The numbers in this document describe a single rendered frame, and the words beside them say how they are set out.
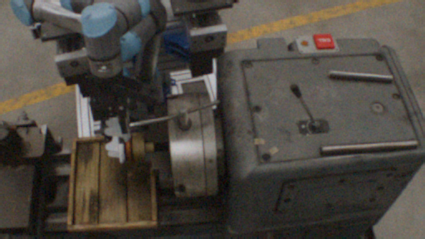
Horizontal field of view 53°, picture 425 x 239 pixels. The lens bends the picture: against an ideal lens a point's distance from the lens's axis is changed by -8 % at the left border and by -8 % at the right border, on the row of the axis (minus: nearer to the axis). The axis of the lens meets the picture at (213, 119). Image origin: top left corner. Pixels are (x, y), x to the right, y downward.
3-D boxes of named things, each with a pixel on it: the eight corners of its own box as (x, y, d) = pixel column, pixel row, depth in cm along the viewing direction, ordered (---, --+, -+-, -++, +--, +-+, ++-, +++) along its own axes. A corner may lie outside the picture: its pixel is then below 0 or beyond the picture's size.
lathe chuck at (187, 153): (197, 119, 161) (196, 72, 132) (206, 206, 148) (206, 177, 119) (172, 120, 160) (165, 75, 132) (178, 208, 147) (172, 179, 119)
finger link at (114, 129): (108, 142, 114) (101, 113, 108) (131, 140, 114) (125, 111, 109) (107, 150, 112) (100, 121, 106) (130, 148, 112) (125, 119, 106)
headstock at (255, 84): (362, 103, 176) (390, 33, 144) (397, 212, 149) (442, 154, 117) (214, 114, 173) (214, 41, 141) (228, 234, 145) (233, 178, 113)
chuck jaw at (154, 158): (182, 148, 136) (184, 182, 128) (183, 158, 140) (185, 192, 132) (144, 151, 135) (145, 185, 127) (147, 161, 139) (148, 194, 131)
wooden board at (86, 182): (154, 137, 167) (153, 130, 164) (158, 228, 146) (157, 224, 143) (75, 143, 165) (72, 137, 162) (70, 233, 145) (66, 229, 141)
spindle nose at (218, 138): (218, 124, 154) (220, 95, 135) (225, 184, 145) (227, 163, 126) (209, 125, 154) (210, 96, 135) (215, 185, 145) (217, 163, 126)
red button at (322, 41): (329, 37, 143) (330, 32, 142) (334, 51, 140) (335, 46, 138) (312, 38, 143) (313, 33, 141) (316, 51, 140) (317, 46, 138)
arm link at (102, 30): (124, 2, 93) (100, 19, 87) (130, 46, 100) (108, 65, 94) (95, -3, 96) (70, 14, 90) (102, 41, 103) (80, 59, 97)
